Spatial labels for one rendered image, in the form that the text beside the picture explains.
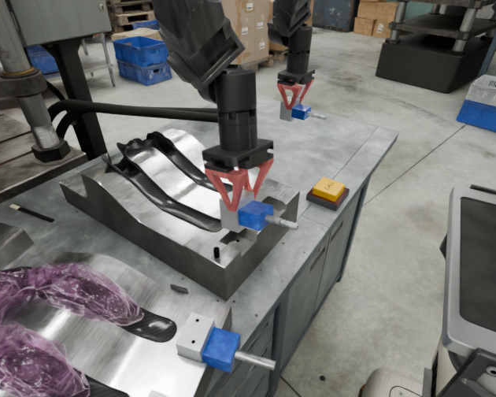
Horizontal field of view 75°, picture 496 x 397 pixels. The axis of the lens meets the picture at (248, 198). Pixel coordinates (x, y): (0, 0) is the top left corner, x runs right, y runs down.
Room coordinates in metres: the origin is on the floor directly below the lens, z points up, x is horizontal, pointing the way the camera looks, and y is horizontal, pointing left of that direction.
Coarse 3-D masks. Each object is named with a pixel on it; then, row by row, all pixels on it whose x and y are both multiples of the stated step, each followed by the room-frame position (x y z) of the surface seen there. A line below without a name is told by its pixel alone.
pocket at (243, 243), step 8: (232, 232) 0.44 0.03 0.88; (240, 232) 0.44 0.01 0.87; (248, 232) 0.43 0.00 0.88; (224, 240) 0.42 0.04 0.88; (232, 240) 0.43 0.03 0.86; (240, 240) 0.43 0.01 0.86; (248, 240) 0.43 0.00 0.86; (256, 240) 0.42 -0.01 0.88; (240, 248) 0.41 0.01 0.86; (248, 248) 0.40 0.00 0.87
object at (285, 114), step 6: (282, 102) 0.89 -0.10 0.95; (288, 102) 0.88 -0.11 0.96; (282, 108) 0.89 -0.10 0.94; (294, 108) 0.87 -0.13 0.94; (300, 108) 0.87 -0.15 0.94; (306, 108) 0.87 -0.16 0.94; (282, 114) 0.88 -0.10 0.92; (288, 114) 0.87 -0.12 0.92; (294, 114) 0.87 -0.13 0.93; (300, 114) 0.86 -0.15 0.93; (306, 114) 0.86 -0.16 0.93; (312, 114) 0.85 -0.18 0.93; (318, 114) 0.85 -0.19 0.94; (288, 120) 0.87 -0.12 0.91; (324, 120) 0.83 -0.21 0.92
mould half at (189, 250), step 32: (160, 160) 0.62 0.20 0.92; (192, 160) 0.65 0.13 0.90; (64, 192) 0.63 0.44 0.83; (96, 192) 0.53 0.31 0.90; (128, 192) 0.52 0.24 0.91; (192, 192) 0.56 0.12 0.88; (288, 192) 0.55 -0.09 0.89; (128, 224) 0.48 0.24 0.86; (160, 224) 0.45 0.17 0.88; (160, 256) 0.44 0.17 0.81; (192, 256) 0.38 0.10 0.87; (224, 256) 0.37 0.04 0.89; (256, 256) 0.42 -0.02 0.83; (224, 288) 0.34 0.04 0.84
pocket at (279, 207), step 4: (268, 196) 0.53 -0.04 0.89; (264, 200) 0.52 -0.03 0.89; (268, 200) 0.53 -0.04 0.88; (272, 200) 0.53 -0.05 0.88; (276, 200) 0.52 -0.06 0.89; (272, 204) 0.53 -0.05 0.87; (276, 204) 0.52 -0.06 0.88; (280, 204) 0.52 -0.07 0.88; (284, 204) 0.51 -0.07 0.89; (276, 208) 0.52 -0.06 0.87; (280, 208) 0.52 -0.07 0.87; (284, 208) 0.51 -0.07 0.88; (276, 212) 0.51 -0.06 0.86; (280, 212) 0.50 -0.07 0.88; (276, 216) 0.49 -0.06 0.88
